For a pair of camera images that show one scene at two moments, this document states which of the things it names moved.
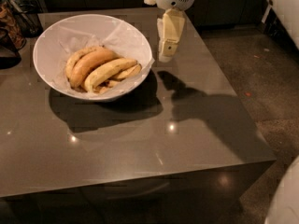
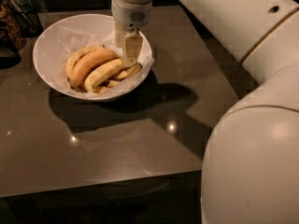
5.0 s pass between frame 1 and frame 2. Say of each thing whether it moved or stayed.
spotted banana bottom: stayed
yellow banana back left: stayed
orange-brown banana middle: stayed
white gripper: moved
